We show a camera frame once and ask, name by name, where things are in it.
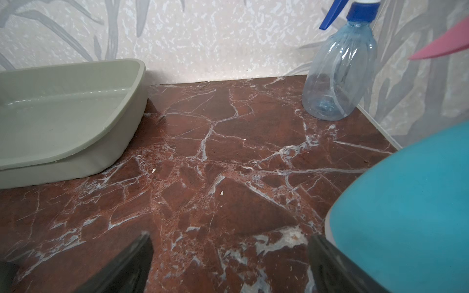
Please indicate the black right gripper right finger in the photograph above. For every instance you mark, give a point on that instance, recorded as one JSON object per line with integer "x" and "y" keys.
{"x": 334, "y": 272}

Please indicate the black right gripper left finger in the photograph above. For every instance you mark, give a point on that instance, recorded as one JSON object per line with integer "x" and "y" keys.
{"x": 127, "y": 272}

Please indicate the grey-green plastic storage box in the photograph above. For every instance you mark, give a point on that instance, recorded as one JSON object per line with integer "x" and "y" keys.
{"x": 68, "y": 121}

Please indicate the clear blue-capped spray bottle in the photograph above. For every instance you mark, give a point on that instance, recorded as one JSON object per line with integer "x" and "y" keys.
{"x": 343, "y": 69}

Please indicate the teal pink-trigger spray bottle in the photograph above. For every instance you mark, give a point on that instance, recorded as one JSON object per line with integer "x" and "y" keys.
{"x": 405, "y": 222}

